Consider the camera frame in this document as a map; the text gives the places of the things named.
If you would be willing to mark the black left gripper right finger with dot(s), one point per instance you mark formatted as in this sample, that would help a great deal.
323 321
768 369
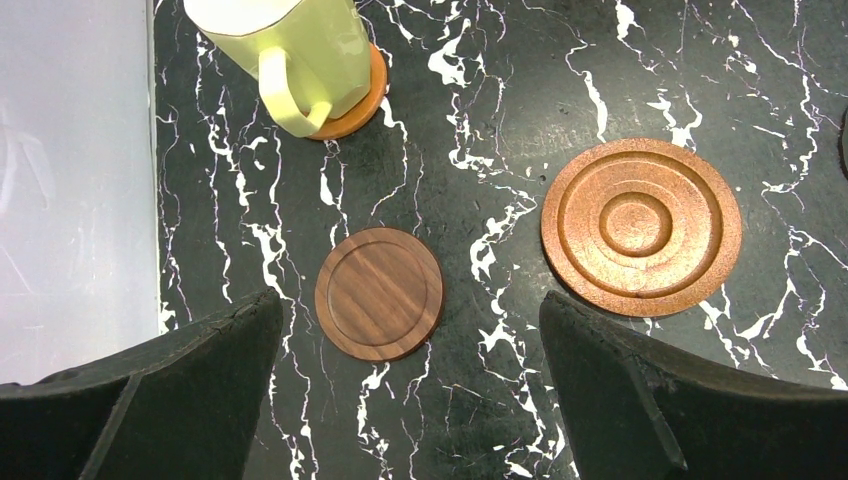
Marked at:
637 408

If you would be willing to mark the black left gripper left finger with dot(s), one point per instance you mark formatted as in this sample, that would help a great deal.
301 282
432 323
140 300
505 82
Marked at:
184 405

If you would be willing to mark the yellow mug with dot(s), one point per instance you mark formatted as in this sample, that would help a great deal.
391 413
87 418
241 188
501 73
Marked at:
311 59

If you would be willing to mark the ridged orange round coaster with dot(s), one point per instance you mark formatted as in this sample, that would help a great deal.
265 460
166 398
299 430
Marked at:
641 227

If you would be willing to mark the dark brown wooden coaster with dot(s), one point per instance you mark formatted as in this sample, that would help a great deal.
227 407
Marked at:
380 294

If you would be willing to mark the plain orange coaster near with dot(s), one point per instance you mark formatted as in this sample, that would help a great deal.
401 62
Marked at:
365 109

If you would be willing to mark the orange coaster with black logo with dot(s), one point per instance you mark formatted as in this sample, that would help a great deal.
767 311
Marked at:
843 144

